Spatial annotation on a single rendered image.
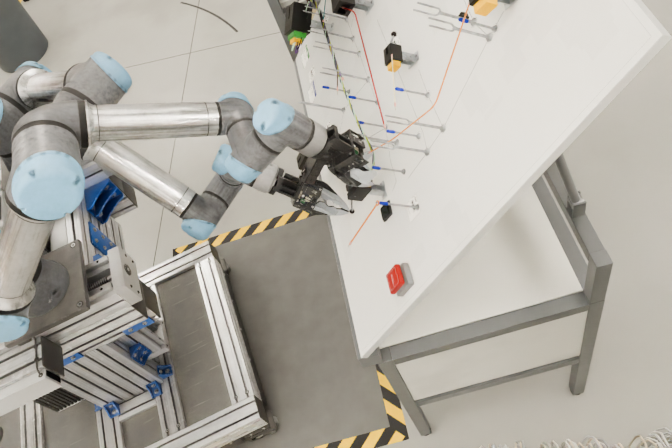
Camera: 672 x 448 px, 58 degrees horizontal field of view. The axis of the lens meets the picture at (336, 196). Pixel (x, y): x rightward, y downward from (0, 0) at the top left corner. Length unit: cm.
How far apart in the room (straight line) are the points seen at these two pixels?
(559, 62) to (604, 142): 190
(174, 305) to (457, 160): 171
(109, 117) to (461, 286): 99
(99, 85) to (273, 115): 52
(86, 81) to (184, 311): 134
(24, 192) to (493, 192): 84
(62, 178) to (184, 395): 150
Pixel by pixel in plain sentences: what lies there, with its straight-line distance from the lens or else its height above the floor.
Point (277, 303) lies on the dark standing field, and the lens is 274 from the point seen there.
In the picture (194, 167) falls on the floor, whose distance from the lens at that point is 339.
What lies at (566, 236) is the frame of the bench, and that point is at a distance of 177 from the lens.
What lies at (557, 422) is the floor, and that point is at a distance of 240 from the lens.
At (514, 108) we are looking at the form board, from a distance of 116.
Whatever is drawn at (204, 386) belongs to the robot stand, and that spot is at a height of 21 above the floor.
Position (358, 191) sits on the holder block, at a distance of 146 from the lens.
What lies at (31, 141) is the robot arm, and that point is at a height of 166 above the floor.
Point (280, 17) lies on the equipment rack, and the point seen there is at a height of 103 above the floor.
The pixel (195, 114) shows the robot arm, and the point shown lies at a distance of 132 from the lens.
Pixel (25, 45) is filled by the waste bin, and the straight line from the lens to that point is 479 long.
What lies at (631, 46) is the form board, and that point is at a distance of 100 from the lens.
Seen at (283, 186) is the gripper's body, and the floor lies 121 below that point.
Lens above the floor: 233
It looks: 52 degrees down
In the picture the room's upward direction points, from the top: 25 degrees counter-clockwise
